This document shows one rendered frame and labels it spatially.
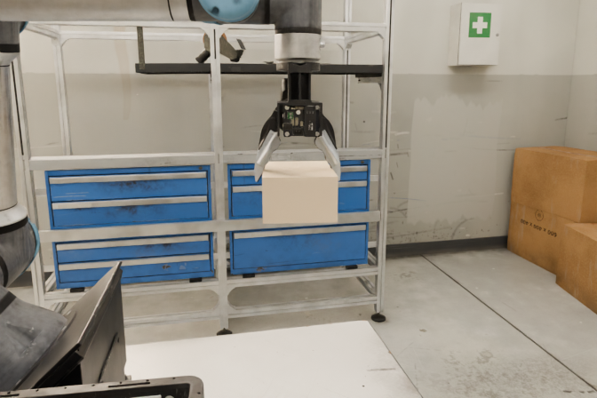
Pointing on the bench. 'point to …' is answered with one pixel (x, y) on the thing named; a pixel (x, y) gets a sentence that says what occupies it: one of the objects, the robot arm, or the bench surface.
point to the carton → (299, 193)
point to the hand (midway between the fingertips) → (297, 180)
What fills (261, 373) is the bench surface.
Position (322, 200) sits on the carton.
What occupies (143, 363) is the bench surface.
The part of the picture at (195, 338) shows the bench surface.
